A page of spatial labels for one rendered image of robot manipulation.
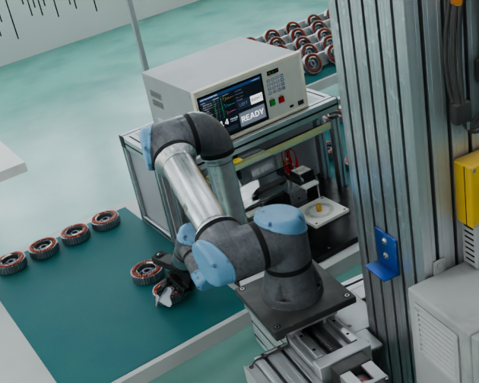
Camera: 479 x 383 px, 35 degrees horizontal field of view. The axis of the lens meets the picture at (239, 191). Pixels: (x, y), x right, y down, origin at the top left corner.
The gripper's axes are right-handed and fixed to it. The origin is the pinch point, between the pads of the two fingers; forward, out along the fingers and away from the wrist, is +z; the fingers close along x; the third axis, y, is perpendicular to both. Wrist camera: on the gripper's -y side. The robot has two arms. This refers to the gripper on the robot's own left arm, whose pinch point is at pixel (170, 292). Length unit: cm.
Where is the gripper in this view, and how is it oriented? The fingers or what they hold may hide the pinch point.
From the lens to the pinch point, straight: 246.3
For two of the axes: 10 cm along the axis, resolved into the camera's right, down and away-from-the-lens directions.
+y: 7.0, 6.2, -3.5
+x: 6.8, -4.5, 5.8
